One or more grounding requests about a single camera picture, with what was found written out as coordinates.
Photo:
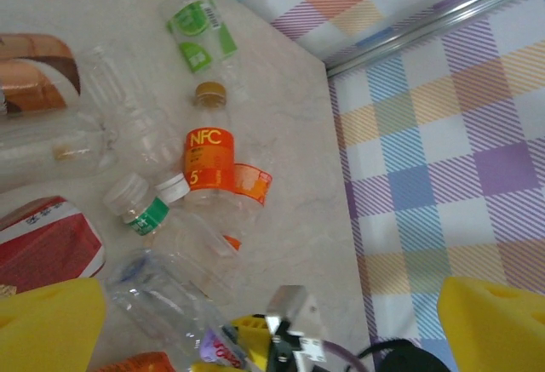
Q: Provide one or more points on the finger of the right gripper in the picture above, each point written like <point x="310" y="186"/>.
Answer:
<point x="253" y="328"/>
<point x="230" y="367"/>

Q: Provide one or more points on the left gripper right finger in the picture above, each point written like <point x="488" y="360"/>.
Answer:
<point x="498" y="333"/>

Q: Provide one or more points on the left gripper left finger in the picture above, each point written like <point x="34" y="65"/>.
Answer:
<point x="42" y="333"/>

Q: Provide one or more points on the clear bottle purple label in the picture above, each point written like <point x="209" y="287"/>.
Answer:
<point x="170" y="304"/>

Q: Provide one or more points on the red yellow label bottle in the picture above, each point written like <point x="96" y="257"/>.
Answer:
<point x="42" y="244"/>

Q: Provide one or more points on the clear bottle green neck band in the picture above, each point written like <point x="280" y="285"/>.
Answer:
<point x="147" y="219"/>

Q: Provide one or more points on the clear bottle white cap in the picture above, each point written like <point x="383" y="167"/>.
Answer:
<point x="172" y="187"/>

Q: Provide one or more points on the clear bottle orange NFC label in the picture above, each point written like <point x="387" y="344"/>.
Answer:
<point x="208" y="159"/>

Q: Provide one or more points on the red Coca-Cola label bottle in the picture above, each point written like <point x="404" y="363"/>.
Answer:
<point x="51" y="150"/>

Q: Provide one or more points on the brown label bottle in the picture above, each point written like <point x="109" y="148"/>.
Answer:
<point x="30" y="87"/>

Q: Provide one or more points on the clear bottle green label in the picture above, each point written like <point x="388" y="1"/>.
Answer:
<point x="198" y="33"/>

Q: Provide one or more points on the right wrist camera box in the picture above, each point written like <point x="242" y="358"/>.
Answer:
<point x="289" y="304"/>

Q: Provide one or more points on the aluminium frame post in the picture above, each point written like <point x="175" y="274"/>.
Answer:
<point x="426" y="23"/>

